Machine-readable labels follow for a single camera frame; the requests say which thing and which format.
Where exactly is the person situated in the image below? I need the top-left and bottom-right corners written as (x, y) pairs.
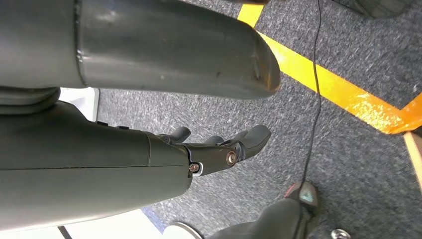
top-left (206, 181), bottom-right (320, 239)

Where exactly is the white block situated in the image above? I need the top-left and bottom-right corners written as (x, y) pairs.
top-left (59, 87), bottom-right (100, 122)

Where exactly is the chrome stool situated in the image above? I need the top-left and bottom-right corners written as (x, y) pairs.
top-left (330, 228), bottom-right (352, 239)

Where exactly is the yellow floor tape marking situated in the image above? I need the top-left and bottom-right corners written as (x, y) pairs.
top-left (236, 3), bottom-right (422, 135)

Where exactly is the thin black controller cable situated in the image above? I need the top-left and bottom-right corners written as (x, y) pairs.
top-left (301, 0), bottom-right (323, 187)

